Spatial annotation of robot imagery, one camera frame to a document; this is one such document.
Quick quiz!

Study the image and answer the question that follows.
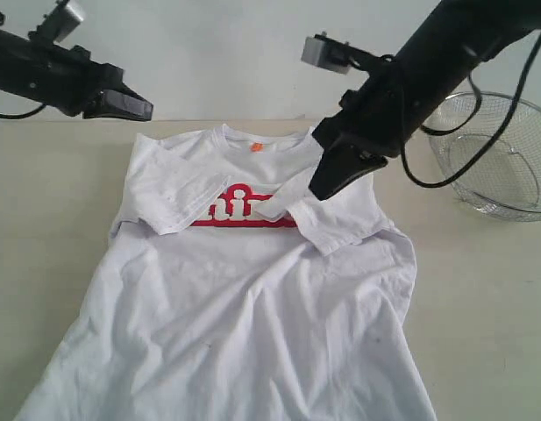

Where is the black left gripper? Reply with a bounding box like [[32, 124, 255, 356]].
[[28, 47, 153, 121]]

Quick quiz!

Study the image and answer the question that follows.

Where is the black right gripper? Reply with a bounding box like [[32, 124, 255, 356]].
[[309, 75, 428, 200]]

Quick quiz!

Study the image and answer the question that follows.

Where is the white t-shirt red print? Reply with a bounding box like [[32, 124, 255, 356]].
[[18, 125, 436, 420]]

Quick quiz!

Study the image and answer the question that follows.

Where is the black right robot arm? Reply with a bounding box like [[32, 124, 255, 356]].
[[302, 1, 541, 200]]

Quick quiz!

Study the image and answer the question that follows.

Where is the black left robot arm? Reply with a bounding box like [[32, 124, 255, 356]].
[[0, 29, 153, 121]]

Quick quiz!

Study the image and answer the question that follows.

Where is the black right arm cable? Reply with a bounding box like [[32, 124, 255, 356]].
[[396, 25, 541, 189]]

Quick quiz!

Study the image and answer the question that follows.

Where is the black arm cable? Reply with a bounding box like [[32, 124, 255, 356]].
[[0, 100, 46, 120], [396, 25, 541, 189]]

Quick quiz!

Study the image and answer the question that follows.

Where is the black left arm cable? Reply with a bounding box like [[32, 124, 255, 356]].
[[0, 100, 46, 120]]

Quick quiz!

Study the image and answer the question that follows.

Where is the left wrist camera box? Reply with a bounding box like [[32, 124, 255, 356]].
[[28, 0, 86, 43]]

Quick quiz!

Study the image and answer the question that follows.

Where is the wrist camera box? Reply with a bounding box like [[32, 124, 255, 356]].
[[28, 0, 86, 43], [301, 32, 384, 75]]

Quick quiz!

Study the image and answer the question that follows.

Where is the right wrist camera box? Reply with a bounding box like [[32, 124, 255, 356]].
[[301, 32, 384, 75]]

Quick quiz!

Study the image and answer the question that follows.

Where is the metal wire mesh basket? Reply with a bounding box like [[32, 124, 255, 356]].
[[428, 92, 541, 222]]

